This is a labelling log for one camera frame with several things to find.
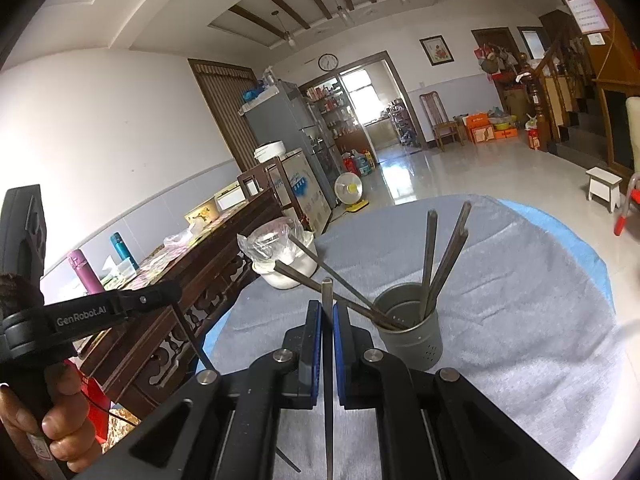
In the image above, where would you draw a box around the orange cardboard box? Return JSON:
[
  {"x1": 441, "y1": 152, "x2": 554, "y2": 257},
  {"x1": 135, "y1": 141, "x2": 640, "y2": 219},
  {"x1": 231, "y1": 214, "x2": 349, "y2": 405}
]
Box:
[{"x1": 464, "y1": 113, "x2": 518, "y2": 144}]

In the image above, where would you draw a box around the purple thermos bottle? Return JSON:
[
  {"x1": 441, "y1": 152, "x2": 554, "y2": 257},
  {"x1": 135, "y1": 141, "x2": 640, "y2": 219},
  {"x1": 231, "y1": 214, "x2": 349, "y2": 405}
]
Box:
[{"x1": 67, "y1": 249, "x2": 104, "y2": 295}]

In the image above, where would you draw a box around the cream sofa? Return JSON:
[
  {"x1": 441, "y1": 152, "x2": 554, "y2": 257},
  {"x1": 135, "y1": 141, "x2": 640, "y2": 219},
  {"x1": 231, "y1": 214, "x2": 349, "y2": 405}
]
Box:
[{"x1": 626, "y1": 96, "x2": 640, "y2": 172}]

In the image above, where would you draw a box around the small white fan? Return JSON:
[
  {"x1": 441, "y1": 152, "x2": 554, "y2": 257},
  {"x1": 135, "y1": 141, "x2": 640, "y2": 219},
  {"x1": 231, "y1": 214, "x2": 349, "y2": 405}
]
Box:
[{"x1": 334, "y1": 172, "x2": 369, "y2": 212}]

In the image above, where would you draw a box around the red gift box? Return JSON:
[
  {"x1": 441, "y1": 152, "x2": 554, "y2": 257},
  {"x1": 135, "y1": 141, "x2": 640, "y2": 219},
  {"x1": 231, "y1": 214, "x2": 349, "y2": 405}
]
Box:
[{"x1": 65, "y1": 360, "x2": 111, "y2": 444}]

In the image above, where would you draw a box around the red plastic child chair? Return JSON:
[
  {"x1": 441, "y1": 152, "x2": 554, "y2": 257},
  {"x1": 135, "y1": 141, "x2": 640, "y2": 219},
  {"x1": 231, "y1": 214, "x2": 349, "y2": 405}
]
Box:
[{"x1": 614, "y1": 172, "x2": 640, "y2": 236}]

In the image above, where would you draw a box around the carved dark wood sideboard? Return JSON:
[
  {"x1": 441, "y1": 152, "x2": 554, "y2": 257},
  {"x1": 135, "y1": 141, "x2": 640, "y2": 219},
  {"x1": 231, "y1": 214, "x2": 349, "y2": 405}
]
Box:
[{"x1": 79, "y1": 191, "x2": 282, "y2": 419}]

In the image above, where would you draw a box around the white bowl with plastic bag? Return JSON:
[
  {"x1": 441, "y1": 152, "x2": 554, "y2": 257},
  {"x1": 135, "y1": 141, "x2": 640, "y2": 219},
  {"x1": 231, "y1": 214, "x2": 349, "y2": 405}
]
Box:
[{"x1": 236, "y1": 217, "x2": 318, "y2": 290}]

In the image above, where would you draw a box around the wooden chair by wall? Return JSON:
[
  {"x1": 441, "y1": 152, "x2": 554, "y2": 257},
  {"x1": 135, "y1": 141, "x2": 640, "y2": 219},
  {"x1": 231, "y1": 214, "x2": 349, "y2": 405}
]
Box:
[{"x1": 420, "y1": 91, "x2": 463, "y2": 151}]

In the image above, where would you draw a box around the teal thermos bottle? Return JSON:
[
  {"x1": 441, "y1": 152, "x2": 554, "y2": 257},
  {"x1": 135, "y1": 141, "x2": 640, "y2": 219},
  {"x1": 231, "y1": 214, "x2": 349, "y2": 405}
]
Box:
[{"x1": 110, "y1": 232, "x2": 139, "y2": 270}]

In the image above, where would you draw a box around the white step stool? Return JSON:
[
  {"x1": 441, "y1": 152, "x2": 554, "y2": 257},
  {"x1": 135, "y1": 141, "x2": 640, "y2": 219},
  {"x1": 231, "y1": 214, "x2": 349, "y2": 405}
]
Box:
[{"x1": 586, "y1": 167, "x2": 622, "y2": 214}]

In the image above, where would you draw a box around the white chest freezer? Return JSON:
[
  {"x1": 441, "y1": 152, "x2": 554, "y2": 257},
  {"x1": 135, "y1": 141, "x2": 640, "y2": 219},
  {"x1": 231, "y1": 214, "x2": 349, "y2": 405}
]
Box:
[{"x1": 238, "y1": 141, "x2": 332, "y2": 235}]

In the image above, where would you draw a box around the person left hand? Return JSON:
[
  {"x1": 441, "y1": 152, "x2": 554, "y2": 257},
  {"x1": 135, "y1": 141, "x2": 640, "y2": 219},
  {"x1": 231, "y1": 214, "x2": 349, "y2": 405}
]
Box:
[{"x1": 1, "y1": 363, "x2": 102, "y2": 479}]

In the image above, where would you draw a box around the round wall clock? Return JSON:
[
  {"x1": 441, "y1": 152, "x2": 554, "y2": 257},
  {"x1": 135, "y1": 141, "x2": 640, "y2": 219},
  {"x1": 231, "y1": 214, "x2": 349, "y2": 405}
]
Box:
[{"x1": 318, "y1": 53, "x2": 340, "y2": 73}]

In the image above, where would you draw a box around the grey felt table cloth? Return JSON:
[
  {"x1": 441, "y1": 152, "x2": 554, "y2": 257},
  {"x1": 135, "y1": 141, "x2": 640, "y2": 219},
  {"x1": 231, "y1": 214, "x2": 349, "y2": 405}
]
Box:
[{"x1": 205, "y1": 195, "x2": 625, "y2": 479}]

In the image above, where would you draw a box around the dark chopstick crossing diagonal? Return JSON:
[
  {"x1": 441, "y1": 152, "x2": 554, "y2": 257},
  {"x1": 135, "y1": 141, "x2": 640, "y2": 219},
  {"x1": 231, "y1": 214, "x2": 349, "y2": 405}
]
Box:
[{"x1": 419, "y1": 209, "x2": 438, "y2": 321}]

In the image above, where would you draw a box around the framed flower picture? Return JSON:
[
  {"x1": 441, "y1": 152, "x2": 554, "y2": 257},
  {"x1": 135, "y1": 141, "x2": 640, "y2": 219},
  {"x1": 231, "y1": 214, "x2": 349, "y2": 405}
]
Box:
[{"x1": 420, "y1": 35, "x2": 454, "y2": 66}]

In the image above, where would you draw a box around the grey refrigerator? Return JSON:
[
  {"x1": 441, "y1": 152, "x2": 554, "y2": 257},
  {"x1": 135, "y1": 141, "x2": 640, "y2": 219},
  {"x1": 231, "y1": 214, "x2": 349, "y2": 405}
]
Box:
[{"x1": 239, "y1": 80, "x2": 346, "y2": 208}]

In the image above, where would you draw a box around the dark metal utensil holder cup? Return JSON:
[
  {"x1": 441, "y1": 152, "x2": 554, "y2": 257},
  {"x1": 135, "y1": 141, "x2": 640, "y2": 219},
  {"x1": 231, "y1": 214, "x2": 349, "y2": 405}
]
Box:
[{"x1": 373, "y1": 283, "x2": 442, "y2": 372}]

